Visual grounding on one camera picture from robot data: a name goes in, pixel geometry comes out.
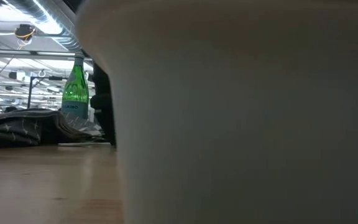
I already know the white plastic cutlery tray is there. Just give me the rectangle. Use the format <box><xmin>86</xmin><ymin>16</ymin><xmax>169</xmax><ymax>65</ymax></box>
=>
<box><xmin>75</xmin><ymin>0</ymin><xmax>358</xmax><ymax>224</ymax></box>

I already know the green glass water bottle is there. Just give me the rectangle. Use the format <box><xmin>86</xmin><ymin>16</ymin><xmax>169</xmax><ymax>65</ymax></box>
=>
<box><xmin>60</xmin><ymin>52</ymin><xmax>90</xmax><ymax>129</ymax></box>

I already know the black metal stand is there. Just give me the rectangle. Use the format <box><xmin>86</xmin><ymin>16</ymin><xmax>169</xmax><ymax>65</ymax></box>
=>
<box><xmin>26</xmin><ymin>75</ymin><xmax>68</xmax><ymax>109</ymax></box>

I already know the grey checked cloth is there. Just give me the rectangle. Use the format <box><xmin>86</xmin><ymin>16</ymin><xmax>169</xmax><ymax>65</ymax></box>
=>
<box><xmin>0</xmin><ymin>107</ymin><xmax>105</xmax><ymax>149</ymax></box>

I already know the black frame post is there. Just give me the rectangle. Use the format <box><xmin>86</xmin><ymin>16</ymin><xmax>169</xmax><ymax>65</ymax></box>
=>
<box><xmin>89</xmin><ymin>61</ymin><xmax>117</xmax><ymax>146</ymax></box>

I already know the silver ventilation duct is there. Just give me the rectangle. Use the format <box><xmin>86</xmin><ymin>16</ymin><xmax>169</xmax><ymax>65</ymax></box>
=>
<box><xmin>3</xmin><ymin>0</ymin><xmax>83</xmax><ymax>52</ymax></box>

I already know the black hanging cable reel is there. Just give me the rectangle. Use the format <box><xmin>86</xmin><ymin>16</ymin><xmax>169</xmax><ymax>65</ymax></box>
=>
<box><xmin>14</xmin><ymin>24</ymin><xmax>37</xmax><ymax>41</ymax></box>

